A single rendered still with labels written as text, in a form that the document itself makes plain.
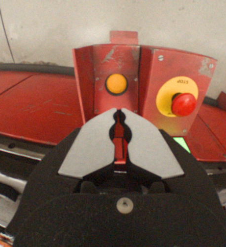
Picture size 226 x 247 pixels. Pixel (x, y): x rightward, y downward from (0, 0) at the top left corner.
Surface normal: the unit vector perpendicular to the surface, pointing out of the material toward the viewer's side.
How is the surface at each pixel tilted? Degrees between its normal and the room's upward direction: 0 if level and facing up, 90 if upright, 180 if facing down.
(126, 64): 0
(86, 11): 0
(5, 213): 90
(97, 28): 0
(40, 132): 90
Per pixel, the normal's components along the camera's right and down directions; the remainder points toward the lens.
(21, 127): 0.18, -0.77
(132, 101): -0.02, 0.06
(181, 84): -0.02, 0.62
